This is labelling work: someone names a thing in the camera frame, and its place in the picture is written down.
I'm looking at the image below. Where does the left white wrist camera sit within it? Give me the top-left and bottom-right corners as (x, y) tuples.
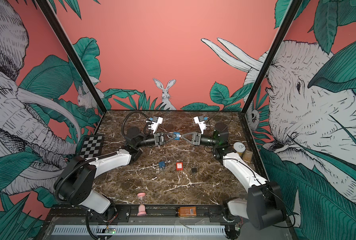
(147, 117), (164, 134)

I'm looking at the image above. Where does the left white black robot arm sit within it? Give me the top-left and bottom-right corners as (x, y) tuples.
(54, 127), (177, 219)

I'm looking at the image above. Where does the white perforated rail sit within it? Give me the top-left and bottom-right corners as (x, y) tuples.
(51, 225), (226, 236)

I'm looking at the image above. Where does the pink hourglass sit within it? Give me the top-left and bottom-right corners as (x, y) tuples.
(137, 193), (147, 217)

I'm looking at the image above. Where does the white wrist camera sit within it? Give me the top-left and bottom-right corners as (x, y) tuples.
(147, 117), (164, 134)
(193, 116), (208, 134)

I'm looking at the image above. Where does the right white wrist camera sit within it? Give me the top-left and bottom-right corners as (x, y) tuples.
(193, 116), (208, 134)

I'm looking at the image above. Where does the red padlock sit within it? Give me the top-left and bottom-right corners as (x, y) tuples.
(176, 162), (183, 171)

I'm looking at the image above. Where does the orange rectangular box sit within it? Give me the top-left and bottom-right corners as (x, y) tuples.
(178, 206), (197, 218)

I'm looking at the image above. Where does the black white checkerboard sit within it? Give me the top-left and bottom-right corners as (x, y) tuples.
(78, 134), (104, 159)

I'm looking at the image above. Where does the brown spice jar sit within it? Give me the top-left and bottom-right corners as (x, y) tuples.
(242, 150), (253, 164)

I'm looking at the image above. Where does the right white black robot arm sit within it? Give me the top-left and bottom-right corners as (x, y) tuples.
(181, 123), (287, 230)

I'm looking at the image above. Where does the blue padlock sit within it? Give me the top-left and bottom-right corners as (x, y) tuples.
(173, 132), (181, 141)
(159, 161), (166, 170)

